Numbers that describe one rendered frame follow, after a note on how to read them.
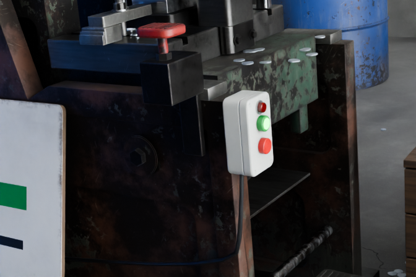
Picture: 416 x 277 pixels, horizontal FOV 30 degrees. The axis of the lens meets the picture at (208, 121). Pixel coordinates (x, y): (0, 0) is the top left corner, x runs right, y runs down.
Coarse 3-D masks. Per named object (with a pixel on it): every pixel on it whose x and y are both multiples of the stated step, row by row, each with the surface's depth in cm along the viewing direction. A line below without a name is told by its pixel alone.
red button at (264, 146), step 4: (260, 140) 131; (264, 140) 131; (268, 140) 132; (260, 144) 131; (264, 144) 131; (268, 144) 132; (260, 148) 131; (264, 148) 131; (268, 148) 132; (260, 152) 131; (264, 152) 131; (268, 152) 132
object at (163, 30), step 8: (152, 24) 128; (160, 24) 127; (168, 24) 126; (176, 24) 125; (144, 32) 124; (152, 32) 123; (160, 32) 122; (168, 32) 122; (176, 32) 124; (184, 32) 126; (160, 40) 126; (160, 48) 126
